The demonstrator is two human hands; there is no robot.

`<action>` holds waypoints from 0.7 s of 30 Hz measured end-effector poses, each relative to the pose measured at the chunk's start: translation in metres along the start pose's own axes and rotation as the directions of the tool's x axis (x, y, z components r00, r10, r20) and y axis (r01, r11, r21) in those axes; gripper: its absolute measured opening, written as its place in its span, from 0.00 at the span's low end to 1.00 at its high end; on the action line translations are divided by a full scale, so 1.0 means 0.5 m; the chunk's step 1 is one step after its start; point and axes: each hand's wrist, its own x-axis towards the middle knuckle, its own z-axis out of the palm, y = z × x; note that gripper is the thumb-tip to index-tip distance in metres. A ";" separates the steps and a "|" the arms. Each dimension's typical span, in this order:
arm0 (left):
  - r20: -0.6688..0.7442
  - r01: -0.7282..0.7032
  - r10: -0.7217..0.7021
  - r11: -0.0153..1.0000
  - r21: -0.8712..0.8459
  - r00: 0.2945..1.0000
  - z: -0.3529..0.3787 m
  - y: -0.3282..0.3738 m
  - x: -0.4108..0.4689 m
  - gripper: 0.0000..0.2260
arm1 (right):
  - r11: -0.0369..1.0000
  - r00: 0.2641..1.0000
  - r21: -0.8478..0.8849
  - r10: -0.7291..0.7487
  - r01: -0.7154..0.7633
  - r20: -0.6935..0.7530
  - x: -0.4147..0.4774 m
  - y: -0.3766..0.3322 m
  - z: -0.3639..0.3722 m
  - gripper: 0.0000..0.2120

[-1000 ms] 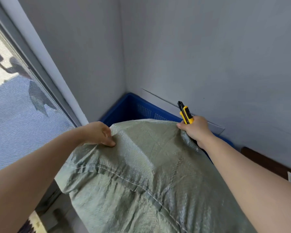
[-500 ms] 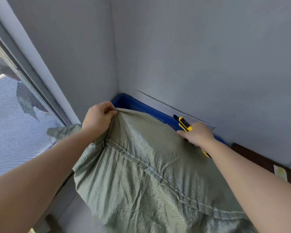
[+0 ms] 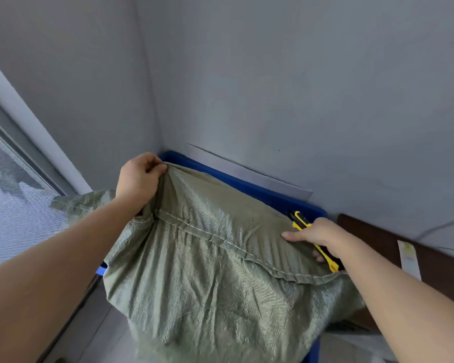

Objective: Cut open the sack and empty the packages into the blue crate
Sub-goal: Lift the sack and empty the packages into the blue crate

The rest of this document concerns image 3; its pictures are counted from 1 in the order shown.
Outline white paper label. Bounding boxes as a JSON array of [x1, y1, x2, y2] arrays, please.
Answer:
[[397, 240, 422, 282]]

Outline green woven sack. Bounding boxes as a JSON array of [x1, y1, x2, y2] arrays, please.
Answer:
[[50, 162, 365, 363]]

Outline blue plastic bin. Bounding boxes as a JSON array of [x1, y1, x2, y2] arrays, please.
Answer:
[[95, 150, 328, 363]]

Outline yellow black utility knife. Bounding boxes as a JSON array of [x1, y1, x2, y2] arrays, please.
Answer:
[[286, 211, 345, 273]]

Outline person's right forearm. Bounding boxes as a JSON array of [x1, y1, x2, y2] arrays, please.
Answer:
[[332, 238, 454, 363]]

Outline dark brown wooden board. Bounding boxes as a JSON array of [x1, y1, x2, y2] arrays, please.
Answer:
[[336, 214, 454, 333]]

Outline person's left hand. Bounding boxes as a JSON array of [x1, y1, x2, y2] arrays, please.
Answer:
[[115, 152, 168, 216]]

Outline window with mesh screen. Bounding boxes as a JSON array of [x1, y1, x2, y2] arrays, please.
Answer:
[[0, 49, 95, 274]]

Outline person's left forearm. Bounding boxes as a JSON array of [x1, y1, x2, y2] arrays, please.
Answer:
[[0, 193, 142, 363]]

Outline person's right hand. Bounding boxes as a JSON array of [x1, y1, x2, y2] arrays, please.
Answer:
[[281, 218, 348, 263]]

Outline grey cable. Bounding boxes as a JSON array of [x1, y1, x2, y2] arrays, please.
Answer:
[[414, 218, 454, 254]]

